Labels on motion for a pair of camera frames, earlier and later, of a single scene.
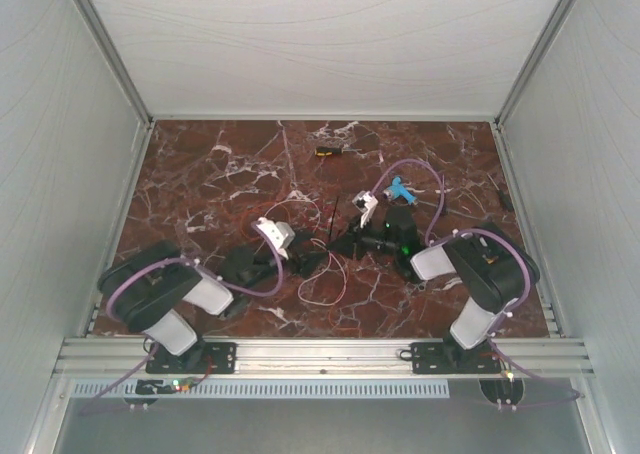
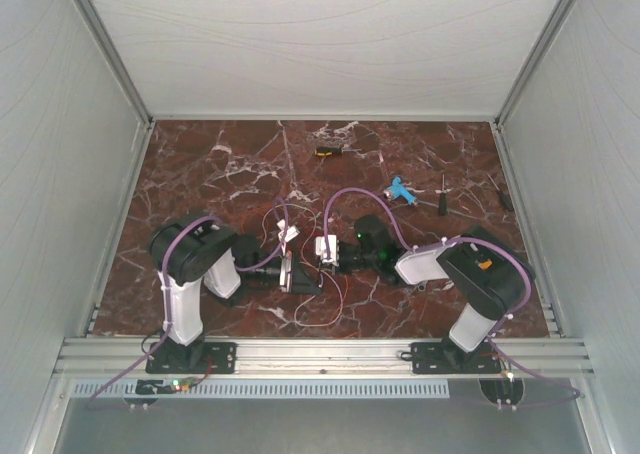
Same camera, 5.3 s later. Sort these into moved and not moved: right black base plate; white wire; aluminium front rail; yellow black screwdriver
Moved: white wire
Not moved: yellow black screwdriver; right black base plate; aluminium front rail
